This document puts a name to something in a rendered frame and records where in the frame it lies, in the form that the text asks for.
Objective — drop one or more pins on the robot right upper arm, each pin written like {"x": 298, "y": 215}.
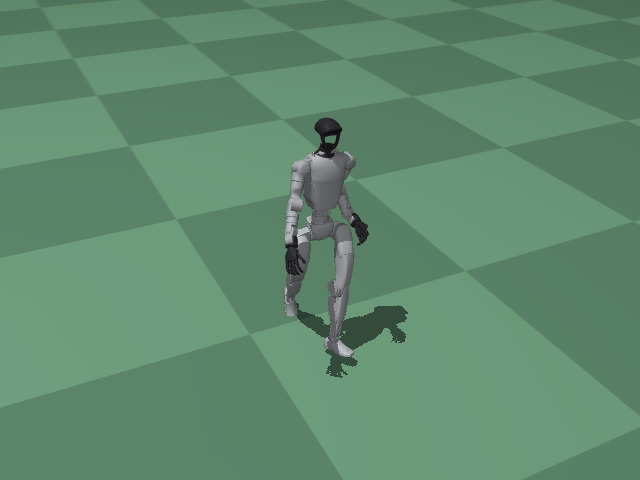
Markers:
{"x": 299, "y": 170}

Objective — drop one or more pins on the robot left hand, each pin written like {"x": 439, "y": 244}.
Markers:
{"x": 360, "y": 228}

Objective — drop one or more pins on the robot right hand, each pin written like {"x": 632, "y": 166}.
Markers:
{"x": 292, "y": 257}

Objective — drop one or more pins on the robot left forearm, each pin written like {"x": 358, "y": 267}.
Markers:
{"x": 345, "y": 207}

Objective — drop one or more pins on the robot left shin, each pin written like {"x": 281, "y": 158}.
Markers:
{"x": 337, "y": 307}

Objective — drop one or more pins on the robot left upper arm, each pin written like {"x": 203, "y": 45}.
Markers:
{"x": 350, "y": 163}

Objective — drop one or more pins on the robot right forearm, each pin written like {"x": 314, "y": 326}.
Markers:
{"x": 291, "y": 223}

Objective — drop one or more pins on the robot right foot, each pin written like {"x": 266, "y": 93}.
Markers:
{"x": 291, "y": 307}

